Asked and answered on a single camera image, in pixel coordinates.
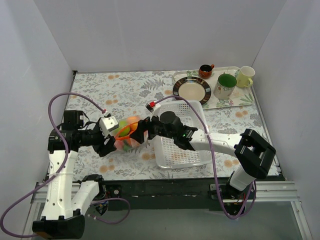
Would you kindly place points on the fake pink peach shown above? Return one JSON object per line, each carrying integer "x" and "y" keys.
{"x": 119, "y": 144}

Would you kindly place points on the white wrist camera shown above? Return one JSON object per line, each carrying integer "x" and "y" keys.
{"x": 107, "y": 125}
{"x": 154, "y": 109}

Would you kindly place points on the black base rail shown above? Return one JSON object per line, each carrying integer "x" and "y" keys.
{"x": 183, "y": 193}

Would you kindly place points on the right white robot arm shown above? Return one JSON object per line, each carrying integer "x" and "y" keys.
{"x": 253, "y": 152}

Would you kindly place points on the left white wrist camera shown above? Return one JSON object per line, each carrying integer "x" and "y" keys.
{"x": 107, "y": 125}

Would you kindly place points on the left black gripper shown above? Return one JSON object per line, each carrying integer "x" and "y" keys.
{"x": 105, "y": 144}

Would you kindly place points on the fake green apple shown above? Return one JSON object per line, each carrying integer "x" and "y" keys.
{"x": 124, "y": 128}

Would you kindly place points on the floral table mat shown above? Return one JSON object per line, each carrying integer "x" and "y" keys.
{"x": 125, "y": 94}

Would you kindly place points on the pale yellow mug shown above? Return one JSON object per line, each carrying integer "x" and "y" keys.
{"x": 245, "y": 77}

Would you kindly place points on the dark rimmed plate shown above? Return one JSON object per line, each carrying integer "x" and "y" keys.
{"x": 192, "y": 88}

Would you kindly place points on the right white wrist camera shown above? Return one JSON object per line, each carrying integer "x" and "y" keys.
{"x": 154, "y": 109}

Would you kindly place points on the green inside floral mug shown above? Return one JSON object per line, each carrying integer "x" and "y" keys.
{"x": 224, "y": 86}

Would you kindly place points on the fake green pear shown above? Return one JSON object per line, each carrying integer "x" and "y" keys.
{"x": 126, "y": 148}

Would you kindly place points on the clear zip top bag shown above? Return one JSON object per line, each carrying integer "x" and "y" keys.
{"x": 126, "y": 139}

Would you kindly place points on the white plastic perforated basket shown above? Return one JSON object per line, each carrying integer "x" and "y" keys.
{"x": 170, "y": 156}

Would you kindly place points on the fake orange peach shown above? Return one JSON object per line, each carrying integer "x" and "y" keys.
{"x": 132, "y": 119}

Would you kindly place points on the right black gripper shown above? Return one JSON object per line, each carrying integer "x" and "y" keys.
{"x": 149, "y": 128}

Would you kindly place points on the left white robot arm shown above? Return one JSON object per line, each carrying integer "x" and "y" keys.
{"x": 63, "y": 215}

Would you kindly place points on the small brown cup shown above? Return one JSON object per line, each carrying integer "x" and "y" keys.
{"x": 205, "y": 71}

